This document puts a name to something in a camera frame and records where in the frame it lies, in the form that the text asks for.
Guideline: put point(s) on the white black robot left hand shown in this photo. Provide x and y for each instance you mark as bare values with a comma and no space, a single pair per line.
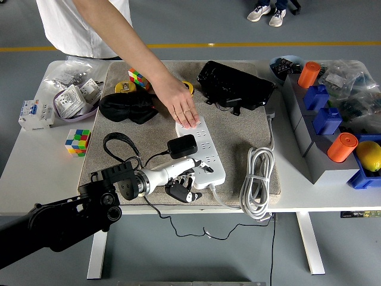
169,174

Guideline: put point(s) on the person's left hand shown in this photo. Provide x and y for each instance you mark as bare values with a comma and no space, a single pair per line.
180,102

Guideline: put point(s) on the black plug adapter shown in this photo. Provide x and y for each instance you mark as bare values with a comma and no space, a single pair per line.
182,146

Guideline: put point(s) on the white power strip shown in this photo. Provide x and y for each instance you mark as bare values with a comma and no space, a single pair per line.
217,179

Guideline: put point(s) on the white wall socket small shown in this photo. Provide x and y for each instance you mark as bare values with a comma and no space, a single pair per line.
91,90

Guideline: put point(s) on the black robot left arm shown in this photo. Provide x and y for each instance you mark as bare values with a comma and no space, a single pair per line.
59,220

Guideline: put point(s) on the person's left forearm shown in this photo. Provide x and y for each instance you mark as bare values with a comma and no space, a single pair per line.
125,38

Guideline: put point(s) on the black circuit board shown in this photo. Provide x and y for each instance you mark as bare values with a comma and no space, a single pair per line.
282,68

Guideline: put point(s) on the yellow tape measure black label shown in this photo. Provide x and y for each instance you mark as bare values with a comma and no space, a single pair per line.
190,88

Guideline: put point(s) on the white-edged Rubik's cube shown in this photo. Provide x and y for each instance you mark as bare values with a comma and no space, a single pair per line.
136,78

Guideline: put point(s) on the black eye mask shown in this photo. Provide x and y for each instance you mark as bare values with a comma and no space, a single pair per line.
125,105

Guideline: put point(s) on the grey-brown mat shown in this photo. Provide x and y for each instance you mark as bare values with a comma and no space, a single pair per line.
226,134

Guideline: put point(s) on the yellow tape measure with sticker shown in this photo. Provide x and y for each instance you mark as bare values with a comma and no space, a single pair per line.
125,87

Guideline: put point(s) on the black plastic tray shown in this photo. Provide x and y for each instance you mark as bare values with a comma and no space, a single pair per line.
235,83

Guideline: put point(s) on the stickerless Rubik's cube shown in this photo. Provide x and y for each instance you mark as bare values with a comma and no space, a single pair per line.
78,143

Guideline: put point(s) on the light blue bowl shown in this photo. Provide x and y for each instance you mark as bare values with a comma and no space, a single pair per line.
276,78

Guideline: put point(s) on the lilac bowl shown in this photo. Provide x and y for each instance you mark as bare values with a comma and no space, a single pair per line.
77,119

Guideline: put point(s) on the white table leg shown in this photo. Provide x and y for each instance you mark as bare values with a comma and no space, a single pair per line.
98,250
311,244

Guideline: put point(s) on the clear bag of metal parts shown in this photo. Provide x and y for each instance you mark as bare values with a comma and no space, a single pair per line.
68,71

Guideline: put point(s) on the white sneaker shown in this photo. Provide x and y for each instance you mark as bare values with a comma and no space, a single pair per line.
258,13
277,18

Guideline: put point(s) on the orange cylinder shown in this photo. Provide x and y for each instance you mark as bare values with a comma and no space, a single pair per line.
342,147
308,76

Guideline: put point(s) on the blue block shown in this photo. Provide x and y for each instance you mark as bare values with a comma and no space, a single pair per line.
315,98
327,122

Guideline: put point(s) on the person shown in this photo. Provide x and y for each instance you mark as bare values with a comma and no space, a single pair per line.
65,29

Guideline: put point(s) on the white circuit breaker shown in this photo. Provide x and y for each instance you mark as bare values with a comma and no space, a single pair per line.
35,114

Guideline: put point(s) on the grey block holder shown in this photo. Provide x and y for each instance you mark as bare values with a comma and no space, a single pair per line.
324,172

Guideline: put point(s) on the clear bag of electronic parts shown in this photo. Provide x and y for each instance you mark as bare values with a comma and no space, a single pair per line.
342,77
360,105

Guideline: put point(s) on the blue storage bin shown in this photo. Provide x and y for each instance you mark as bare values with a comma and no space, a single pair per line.
361,180

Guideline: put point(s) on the black yellow label strip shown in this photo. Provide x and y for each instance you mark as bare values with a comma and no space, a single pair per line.
360,214

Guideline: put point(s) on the yellow lemon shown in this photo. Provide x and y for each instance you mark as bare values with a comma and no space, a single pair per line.
369,156

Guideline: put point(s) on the white wall socket large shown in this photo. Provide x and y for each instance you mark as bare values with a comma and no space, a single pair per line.
70,101

